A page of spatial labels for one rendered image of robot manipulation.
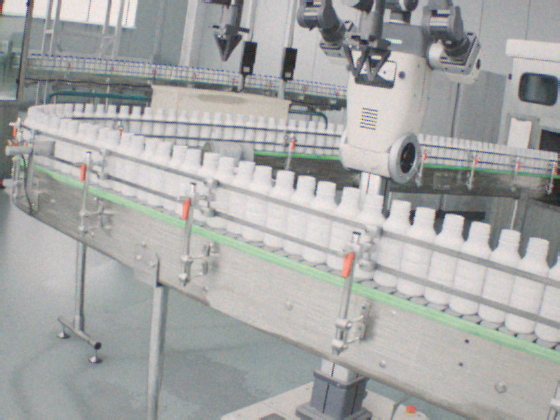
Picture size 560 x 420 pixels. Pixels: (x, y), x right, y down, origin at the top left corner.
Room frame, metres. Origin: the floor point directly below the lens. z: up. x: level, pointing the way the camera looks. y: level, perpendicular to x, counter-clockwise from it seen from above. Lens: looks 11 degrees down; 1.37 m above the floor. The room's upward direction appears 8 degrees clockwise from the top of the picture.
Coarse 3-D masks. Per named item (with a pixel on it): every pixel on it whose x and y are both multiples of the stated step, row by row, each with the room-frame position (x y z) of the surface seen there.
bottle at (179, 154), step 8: (176, 152) 1.67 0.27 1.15; (184, 152) 1.68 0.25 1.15; (176, 160) 1.67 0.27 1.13; (184, 160) 1.68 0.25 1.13; (176, 168) 1.66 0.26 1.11; (168, 176) 1.67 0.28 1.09; (176, 176) 1.66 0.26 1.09; (168, 184) 1.66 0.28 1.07; (176, 184) 1.66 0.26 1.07; (168, 192) 1.66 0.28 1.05; (176, 192) 1.66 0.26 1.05; (168, 200) 1.66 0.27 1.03; (168, 208) 1.66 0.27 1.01
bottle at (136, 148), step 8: (136, 136) 1.81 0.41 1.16; (136, 144) 1.78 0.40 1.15; (128, 152) 1.77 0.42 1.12; (136, 152) 1.77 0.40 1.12; (128, 168) 1.77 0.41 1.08; (136, 168) 1.77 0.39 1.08; (128, 176) 1.77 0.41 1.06; (136, 176) 1.77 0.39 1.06; (128, 192) 1.77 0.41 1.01; (136, 192) 1.77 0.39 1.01
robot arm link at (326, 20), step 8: (304, 0) 2.10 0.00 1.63; (312, 0) 2.08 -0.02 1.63; (320, 0) 2.07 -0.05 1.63; (328, 0) 2.08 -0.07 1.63; (304, 8) 2.10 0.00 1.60; (320, 8) 2.07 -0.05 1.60; (328, 8) 2.08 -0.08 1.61; (296, 16) 2.12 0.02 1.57; (320, 16) 2.06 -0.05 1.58; (328, 16) 2.08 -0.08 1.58; (304, 24) 2.11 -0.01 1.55; (328, 24) 2.08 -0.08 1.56
